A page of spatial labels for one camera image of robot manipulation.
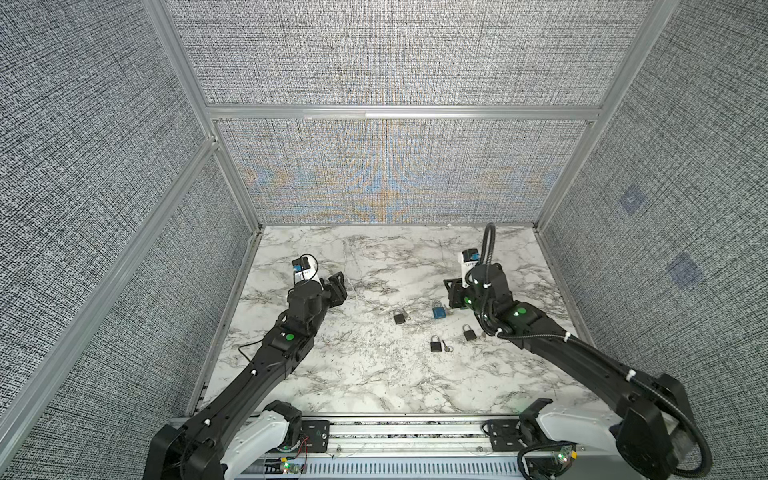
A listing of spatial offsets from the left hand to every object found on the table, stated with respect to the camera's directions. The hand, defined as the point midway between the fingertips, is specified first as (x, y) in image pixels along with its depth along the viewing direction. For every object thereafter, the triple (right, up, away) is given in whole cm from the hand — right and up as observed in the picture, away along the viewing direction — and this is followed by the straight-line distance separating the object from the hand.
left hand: (336, 276), depth 80 cm
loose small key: (+32, -22, +8) cm, 39 cm away
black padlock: (+18, -14, +14) cm, 27 cm away
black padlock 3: (+39, -18, +11) cm, 44 cm away
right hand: (+30, -1, +2) cm, 30 cm away
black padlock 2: (+28, -21, +8) cm, 36 cm away
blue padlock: (+30, -12, +15) cm, 36 cm away
